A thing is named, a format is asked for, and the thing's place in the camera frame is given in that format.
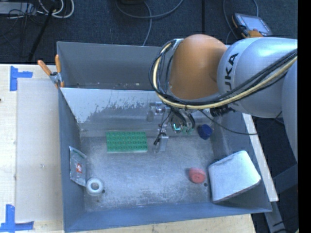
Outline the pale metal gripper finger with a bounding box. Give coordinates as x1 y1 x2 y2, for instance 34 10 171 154
146 102 166 122
153 127 170 154

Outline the blue cap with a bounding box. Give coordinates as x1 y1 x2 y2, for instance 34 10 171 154
197 124 213 141

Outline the green studded flat block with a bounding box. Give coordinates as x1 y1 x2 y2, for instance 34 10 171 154
105 131 148 153

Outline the grey metal bin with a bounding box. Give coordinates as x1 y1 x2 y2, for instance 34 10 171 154
56 41 279 233

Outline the red-pink round toy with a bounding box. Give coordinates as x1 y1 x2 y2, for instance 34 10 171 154
189 167 207 184

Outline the pale grey cup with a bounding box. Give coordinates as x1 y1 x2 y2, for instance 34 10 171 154
207 150 262 203

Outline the white tape roll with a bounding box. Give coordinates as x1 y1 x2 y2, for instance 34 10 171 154
86 178 104 197

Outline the clear plastic packet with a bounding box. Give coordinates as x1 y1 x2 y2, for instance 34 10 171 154
69 146 87 187

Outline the pale wood flat board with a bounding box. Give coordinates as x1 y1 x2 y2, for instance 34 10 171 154
15 78 64 224

